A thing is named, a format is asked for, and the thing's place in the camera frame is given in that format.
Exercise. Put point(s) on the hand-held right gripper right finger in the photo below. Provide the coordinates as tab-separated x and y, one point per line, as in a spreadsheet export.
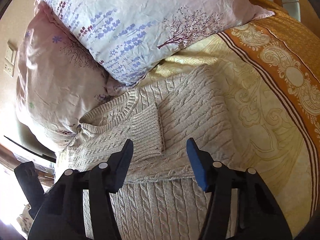
197	165

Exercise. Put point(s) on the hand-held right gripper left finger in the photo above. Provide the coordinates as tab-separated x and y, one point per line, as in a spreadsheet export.
122	165

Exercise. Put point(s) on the dark flat board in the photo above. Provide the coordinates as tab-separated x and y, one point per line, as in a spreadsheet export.
37	151

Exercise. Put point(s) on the floral printed cloth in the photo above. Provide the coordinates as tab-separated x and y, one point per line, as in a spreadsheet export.
25	217

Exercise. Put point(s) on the yellow orange patterned bed sheet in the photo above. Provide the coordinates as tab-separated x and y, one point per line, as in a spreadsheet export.
262	105

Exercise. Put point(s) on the pink floral pillow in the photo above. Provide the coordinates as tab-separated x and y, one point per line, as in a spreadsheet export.
57	80

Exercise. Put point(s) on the white lavender print pillow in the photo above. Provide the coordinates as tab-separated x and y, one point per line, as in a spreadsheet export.
140	17

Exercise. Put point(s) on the orange textured blanket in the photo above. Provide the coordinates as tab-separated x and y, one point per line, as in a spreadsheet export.
292	27

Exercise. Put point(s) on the brown wooden window frame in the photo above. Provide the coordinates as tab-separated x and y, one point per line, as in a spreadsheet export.
15	156

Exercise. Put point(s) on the beige wall socket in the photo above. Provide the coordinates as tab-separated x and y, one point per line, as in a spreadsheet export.
9	68

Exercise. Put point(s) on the beige wall switch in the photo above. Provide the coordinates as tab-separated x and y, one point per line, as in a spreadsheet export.
10	51

